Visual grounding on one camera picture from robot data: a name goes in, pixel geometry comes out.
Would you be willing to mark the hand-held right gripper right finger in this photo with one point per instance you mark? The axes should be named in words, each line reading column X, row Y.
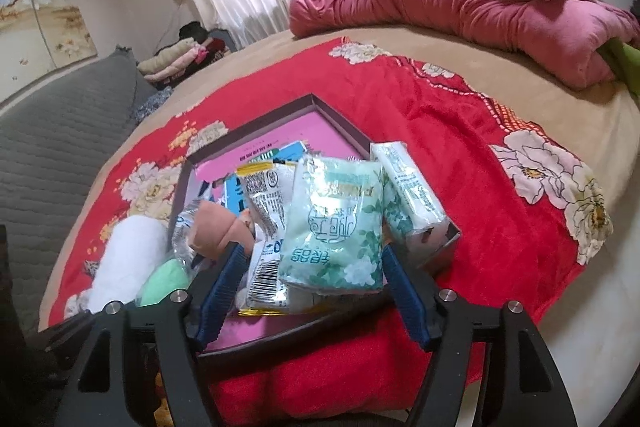
column 405, row 297

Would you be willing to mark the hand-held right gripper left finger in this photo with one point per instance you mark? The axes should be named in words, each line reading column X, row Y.
column 220, row 292

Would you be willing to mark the clear plastic packet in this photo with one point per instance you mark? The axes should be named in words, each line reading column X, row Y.
column 162, row 282

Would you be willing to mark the pink makeup sponge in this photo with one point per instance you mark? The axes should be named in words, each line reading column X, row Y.
column 215, row 227

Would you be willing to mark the yellow and white packet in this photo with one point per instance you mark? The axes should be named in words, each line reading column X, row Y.
column 265, row 207

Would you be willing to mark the green floral tissue pack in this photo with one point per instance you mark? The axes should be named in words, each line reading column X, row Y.
column 415, row 197

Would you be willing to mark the teal floral tissue pack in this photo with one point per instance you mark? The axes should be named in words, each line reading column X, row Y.
column 330, row 227

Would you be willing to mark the pink printed box tray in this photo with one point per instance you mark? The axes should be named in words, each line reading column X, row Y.
column 320, row 127

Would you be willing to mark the white floral scrunchie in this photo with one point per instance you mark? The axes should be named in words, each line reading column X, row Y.
column 77, row 306

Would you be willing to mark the leopard print cloth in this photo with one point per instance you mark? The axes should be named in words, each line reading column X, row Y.
column 91, row 268

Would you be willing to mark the white toilet paper roll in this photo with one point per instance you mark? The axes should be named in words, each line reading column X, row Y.
column 127, row 252

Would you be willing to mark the red floral blanket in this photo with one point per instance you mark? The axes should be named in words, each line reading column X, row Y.
column 450, row 157

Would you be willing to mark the grey quilted headboard cover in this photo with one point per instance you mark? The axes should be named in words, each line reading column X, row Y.
column 55, row 157

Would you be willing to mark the blue patterned cloth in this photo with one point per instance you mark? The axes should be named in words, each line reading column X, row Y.
column 150, row 104

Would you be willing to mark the stack of folded clothes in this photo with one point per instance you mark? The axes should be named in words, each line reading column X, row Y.
column 175, row 62

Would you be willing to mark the beige bed sheet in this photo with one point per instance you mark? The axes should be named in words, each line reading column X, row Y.
column 550, row 107

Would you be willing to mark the black garment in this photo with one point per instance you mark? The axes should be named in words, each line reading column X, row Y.
column 192, row 32

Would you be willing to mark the green cloth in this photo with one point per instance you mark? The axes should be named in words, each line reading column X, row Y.
column 622, row 62

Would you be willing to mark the wall painting with branches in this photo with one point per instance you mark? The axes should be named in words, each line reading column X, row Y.
column 45, row 27

